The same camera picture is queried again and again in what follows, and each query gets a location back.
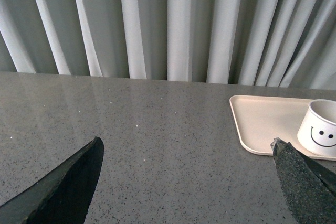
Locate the grey-white pleated curtain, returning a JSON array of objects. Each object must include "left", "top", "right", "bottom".
[{"left": 1, "top": 0, "right": 335, "bottom": 90}]

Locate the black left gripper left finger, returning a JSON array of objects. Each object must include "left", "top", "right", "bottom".
[{"left": 1, "top": 137, "right": 104, "bottom": 223}]

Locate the pale pink rectangular tray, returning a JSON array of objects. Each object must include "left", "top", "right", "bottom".
[{"left": 229, "top": 95, "right": 335, "bottom": 161}]

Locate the white smiley mug black handle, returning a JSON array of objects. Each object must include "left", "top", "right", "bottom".
[{"left": 297, "top": 99, "right": 335, "bottom": 157}]

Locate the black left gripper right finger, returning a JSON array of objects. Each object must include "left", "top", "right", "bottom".
[{"left": 271, "top": 137, "right": 335, "bottom": 223}]

